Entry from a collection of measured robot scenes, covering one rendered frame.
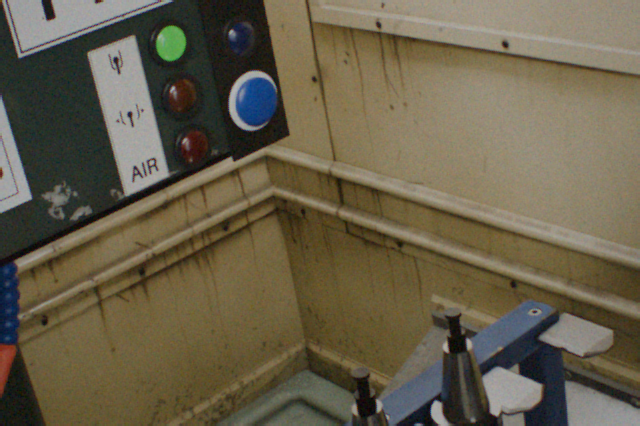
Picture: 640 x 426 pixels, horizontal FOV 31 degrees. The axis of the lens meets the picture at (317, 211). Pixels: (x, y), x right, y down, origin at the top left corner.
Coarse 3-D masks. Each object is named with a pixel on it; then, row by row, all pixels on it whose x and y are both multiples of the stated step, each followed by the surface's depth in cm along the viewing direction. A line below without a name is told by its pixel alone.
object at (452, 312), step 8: (448, 312) 98; (456, 312) 98; (448, 320) 99; (456, 320) 98; (456, 328) 98; (448, 336) 99; (456, 336) 99; (464, 336) 99; (448, 344) 99; (456, 344) 99; (464, 344) 99
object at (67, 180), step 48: (0, 0) 57; (192, 0) 65; (0, 48) 58; (48, 48) 60; (96, 48) 62; (144, 48) 64; (192, 48) 66; (48, 96) 60; (96, 96) 62; (48, 144) 61; (96, 144) 63; (48, 192) 62; (96, 192) 64; (144, 192) 66; (0, 240) 60; (48, 240) 63
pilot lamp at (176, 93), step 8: (184, 80) 65; (176, 88) 65; (184, 88) 65; (192, 88) 66; (176, 96) 65; (184, 96) 65; (192, 96) 66; (176, 104) 65; (184, 104) 65; (192, 104) 66; (184, 112) 66
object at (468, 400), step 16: (448, 352) 99; (464, 352) 99; (448, 368) 100; (464, 368) 99; (448, 384) 100; (464, 384) 100; (480, 384) 100; (448, 400) 101; (464, 400) 100; (480, 400) 100; (448, 416) 101; (464, 416) 100; (480, 416) 101
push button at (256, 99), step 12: (252, 84) 68; (264, 84) 69; (240, 96) 68; (252, 96) 68; (264, 96) 69; (276, 96) 69; (240, 108) 68; (252, 108) 68; (264, 108) 69; (252, 120) 69; (264, 120) 69
